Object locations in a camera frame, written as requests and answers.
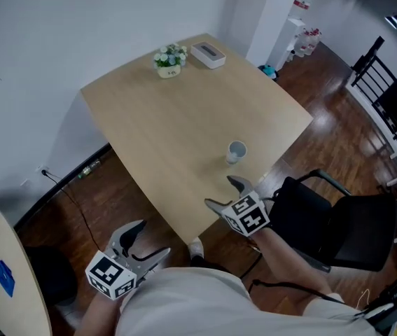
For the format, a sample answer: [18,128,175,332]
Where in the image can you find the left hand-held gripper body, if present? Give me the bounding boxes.
[85,241,158,301]

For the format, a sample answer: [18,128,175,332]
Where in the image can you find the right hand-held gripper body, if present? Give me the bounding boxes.
[221,187,275,238]

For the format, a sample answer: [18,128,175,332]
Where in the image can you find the small white cup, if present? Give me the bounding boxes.
[225,140,248,166]

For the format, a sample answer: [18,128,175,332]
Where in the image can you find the grey paper cup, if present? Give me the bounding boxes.
[228,140,248,155]

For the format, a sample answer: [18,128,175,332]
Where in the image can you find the person's left forearm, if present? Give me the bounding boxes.
[81,290,124,336]

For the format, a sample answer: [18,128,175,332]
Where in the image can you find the person's right forearm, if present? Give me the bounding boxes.
[252,226,332,302]

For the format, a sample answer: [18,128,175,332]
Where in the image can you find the person's white shoe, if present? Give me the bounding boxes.
[187,240,206,259]

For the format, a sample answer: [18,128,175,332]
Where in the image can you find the person's light shirt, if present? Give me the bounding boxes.
[116,266,383,336]

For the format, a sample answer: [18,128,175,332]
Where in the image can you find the person's black trousers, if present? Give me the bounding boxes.
[189,255,244,279]

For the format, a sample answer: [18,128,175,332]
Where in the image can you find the blue cloth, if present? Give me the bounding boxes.
[0,259,16,298]

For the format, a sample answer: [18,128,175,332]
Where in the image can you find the black chair with armrests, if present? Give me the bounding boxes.
[270,168,397,273]

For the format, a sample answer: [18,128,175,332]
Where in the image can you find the teal bag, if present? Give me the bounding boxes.
[258,64,279,79]

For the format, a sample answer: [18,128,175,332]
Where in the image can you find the white tissue box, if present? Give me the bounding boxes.
[190,41,227,71]

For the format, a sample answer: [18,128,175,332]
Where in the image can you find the potted plant in white pot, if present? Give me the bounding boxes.
[153,43,188,80]

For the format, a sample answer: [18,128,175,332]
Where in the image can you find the white cabinet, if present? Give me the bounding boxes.
[275,17,306,70]

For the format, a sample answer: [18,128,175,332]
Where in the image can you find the cluster of clear water bottles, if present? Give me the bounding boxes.
[294,28,322,57]

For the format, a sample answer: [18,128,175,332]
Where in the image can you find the black metal railing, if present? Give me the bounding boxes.
[350,36,397,169]

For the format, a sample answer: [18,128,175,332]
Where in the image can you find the large bottle with red label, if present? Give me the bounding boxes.
[291,0,314,13]

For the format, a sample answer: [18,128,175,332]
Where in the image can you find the black power cable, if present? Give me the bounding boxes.
[43,171,103,255]

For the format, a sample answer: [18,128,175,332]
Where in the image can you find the black cable on floor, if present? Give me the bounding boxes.
[246,278,363,314]

